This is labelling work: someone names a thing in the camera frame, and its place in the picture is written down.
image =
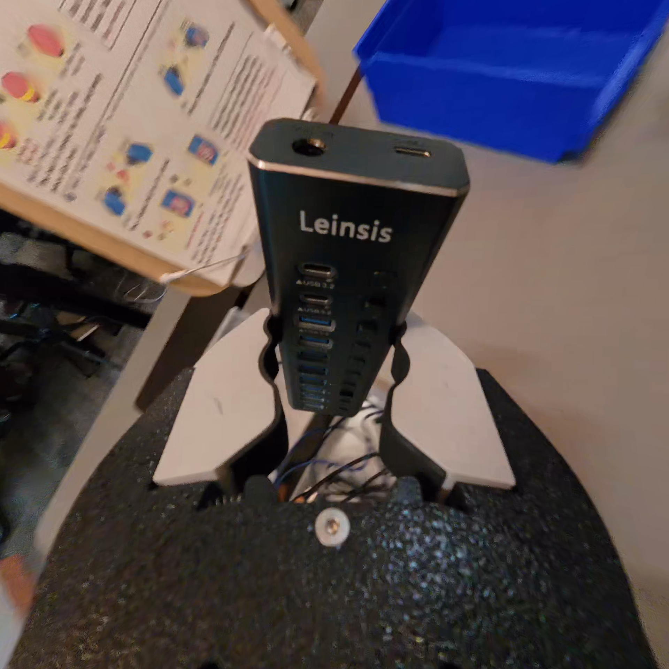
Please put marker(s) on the grey desk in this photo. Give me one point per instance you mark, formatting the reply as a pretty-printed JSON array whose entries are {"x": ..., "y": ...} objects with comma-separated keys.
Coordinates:
[{"x": 549, "y": 287}]

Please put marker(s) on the light wooden board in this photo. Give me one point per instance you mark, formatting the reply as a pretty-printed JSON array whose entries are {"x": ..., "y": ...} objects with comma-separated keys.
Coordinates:
[{"x": 78, "y": 230}]

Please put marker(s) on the black office chair base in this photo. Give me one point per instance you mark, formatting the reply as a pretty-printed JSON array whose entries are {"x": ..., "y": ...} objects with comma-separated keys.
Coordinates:
[{"x": 68, "y": 339}]

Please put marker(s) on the blue plastic bin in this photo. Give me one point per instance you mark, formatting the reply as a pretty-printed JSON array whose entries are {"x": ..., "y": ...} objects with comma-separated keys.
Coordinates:
[{"x": 496, "y": 78}]

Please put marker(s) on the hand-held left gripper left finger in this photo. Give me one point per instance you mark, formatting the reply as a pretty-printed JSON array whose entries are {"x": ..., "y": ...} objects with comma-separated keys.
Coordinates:
[{"x": 219, "y": 407}]

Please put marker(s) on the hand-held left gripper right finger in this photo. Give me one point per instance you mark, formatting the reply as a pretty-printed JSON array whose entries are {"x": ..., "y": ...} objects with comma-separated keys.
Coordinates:
[{"x": 449, "y": 413}]

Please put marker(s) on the printed instruction sheet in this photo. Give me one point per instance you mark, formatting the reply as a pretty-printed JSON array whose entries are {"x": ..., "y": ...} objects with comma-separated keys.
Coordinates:
[{"x": 130, "y": 104}]

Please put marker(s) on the black USB hub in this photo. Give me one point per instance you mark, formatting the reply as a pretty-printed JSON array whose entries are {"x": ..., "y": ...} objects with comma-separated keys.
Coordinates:
[{"x": 355, "y": 235}]

